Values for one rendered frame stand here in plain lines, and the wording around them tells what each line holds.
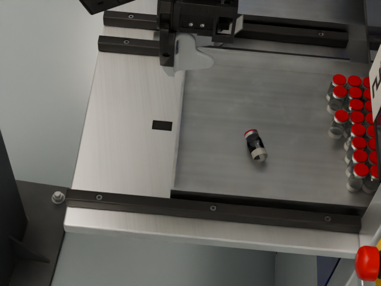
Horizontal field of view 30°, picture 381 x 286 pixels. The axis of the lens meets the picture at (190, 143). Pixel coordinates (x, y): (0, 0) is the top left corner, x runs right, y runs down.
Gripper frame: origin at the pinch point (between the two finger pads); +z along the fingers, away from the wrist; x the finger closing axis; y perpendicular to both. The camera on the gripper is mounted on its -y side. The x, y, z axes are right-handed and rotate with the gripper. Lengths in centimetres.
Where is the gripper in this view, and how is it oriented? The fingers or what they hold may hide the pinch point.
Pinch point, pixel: (166, 66)
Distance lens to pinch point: 83.2
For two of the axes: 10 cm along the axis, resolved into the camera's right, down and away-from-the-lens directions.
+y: 10.0, 0.9, 0.0
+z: -0.5, 5.7, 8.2
